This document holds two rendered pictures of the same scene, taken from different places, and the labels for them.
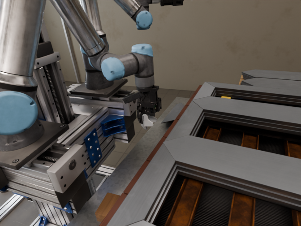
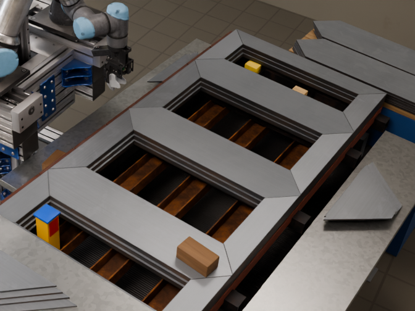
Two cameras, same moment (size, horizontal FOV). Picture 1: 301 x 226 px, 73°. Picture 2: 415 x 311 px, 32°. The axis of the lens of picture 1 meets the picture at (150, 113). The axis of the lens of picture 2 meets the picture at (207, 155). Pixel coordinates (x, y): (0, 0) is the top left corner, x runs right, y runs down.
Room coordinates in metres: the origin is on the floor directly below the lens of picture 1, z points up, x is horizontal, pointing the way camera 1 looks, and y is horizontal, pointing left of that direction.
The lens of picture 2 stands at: (-1.46, -0.36, 2.56)
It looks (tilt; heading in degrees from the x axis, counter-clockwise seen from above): 41 degrees down; 0
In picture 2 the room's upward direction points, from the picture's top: 8 degrees clockwise
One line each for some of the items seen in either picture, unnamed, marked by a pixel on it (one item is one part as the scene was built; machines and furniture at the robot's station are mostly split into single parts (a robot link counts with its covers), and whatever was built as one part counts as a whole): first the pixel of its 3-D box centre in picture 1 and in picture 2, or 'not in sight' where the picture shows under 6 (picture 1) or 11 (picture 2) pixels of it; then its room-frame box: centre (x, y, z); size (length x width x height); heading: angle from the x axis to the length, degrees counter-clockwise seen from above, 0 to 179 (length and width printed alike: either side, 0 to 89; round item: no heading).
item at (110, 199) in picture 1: (109, 207); (56, 163); (0.53, 0.19, 0.70); 0.10 x 0.06 x 0.05; 159
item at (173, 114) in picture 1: (179, 113); (184, 71); (1.25, -0.21, 0.70); 0.39 x 0.12 x 0.04; 152
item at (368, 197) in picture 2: not in sight; (372, 200); (0.49, -0.98, 0.77); 0.45 x 0.20 x 0.04; 152
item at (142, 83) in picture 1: (145, 80); (117, 39); (0.76, 0.01, 1.14); 0.08 x 0.08 x 0.05
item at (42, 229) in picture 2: not in sight; (48, 236); (0.10, 0.11, 0.78); 0.05 x 0.05 x 0.19; 62
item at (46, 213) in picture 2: not in sight; (47, 215); (0.10, 0.11, 0.88); 0.06 x 0.06 x 0.02; 62
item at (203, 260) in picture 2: not in sight; (197, 256); (0.00, -0.38, 0.89); 0.12 x 0.06 x 0.05; 57
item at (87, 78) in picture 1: (98, 75); (68, 4); (1.04, 0.26, 1.09); 0.15 x 0.15 x 0.10
